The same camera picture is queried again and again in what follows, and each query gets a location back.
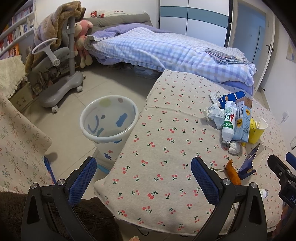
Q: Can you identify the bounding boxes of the blue almond carton box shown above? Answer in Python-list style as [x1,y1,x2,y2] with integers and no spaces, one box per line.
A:
[218,91,245,109]

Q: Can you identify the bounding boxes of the white snack bag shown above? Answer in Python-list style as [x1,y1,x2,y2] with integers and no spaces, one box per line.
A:
[209,92,220,104]

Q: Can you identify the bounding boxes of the white blue wardrobe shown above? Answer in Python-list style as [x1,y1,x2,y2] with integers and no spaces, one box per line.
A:
[159,0,233,47]

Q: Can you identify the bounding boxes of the bookshelf with books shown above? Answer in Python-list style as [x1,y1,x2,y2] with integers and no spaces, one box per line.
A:
[1,1,35,62]

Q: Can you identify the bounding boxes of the white patterned trash bin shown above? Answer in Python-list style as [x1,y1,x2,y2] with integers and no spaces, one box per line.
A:
[79,95,139,162]

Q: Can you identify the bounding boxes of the pink plush toy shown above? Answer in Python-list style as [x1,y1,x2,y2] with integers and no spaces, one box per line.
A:
[74,20,93,69]

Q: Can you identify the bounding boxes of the folded striped cloth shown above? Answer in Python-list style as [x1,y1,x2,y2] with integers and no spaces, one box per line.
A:
[205,48,251,65]

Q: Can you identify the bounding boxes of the orange peel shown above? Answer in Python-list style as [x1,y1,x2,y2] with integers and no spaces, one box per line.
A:
[225,159,241,185]

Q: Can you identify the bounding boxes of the cherry print mattress cover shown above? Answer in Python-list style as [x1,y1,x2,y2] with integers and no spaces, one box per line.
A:
[93,69,293,237]

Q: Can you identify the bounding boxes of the white door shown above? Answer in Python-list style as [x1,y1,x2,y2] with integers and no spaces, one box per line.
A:
[229,1,275,91]

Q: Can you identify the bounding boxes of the blue strap on floor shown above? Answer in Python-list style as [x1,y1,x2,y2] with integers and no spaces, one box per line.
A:
[43,155,57,185]

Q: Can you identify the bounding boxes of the white green plastic bottle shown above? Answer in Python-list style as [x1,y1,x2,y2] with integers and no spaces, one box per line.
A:
[221,100,237,144]

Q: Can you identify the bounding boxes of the red white plush toys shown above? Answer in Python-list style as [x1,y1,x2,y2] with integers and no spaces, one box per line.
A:
[90,10,105,18]

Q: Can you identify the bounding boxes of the small blue white box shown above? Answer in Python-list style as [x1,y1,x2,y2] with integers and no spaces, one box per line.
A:
[238,143,265,180]

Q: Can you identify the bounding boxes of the white wall socket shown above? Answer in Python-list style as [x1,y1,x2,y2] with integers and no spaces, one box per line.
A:
[281,111,289,123]

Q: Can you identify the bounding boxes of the floral print cloth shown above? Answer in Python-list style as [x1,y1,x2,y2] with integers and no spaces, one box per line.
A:
[0,94,53,193]

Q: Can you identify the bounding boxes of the grey rolling chair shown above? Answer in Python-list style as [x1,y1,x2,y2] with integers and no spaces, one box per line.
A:
[32,17,85,113]

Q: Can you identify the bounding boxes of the brown fuzzy blanket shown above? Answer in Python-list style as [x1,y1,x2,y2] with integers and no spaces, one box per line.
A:
[25,1,84,74]

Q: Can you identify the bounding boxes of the blue plaid quilt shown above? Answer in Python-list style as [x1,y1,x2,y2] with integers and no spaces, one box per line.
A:
[84,23,256,91]

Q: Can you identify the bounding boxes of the grey bed headboard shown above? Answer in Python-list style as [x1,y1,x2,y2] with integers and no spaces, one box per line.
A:
[85,13,153,31]

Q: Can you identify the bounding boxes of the white paper wrapper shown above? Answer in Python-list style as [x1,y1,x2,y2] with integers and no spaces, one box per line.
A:
[203,103,225,130]

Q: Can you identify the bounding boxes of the crumpled white tissue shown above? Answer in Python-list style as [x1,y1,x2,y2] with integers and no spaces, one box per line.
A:
[228,142,241,155]

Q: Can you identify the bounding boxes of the cream knitted blanket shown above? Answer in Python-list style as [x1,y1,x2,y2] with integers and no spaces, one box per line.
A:
[0,55,28,99]

